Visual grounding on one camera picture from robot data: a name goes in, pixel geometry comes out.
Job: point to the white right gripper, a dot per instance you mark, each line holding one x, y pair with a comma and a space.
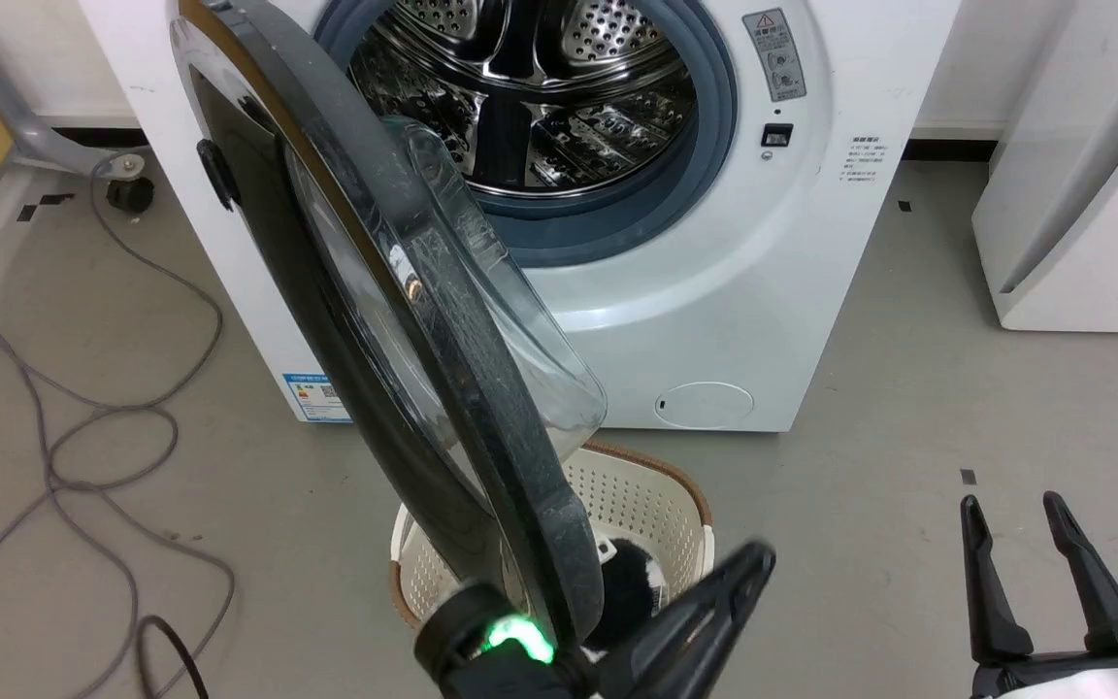
1093, 678

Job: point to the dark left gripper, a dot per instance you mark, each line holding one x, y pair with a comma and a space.
481, 655

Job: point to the black round washing machine door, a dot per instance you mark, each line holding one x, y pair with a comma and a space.
365, 320

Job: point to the white front-load washing machine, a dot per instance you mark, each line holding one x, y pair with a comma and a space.
792, 291

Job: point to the grey-blue rubber door gasket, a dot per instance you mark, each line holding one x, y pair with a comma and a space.
705, 146

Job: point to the black door latch socket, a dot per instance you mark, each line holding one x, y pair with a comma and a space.
776, 134

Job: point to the black and white plush toy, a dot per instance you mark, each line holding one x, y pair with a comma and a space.
629, 587

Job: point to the cream perforated laundry basket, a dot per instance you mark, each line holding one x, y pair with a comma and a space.
651, 505

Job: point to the round white filter cover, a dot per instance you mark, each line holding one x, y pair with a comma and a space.
705, 405

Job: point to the white appliance with grey lettering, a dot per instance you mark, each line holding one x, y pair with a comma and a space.
1093, 194

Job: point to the blue energy label sticker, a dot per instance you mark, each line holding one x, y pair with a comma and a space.
314, 396

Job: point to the perforated steel washer drum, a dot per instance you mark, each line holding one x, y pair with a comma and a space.
559, 87

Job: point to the grey warning sticker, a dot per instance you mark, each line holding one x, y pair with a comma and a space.
775, 53

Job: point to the black caster wheel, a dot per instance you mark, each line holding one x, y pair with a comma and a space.
130, 192

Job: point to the grey stand leg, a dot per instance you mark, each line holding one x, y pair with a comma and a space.
16, 107

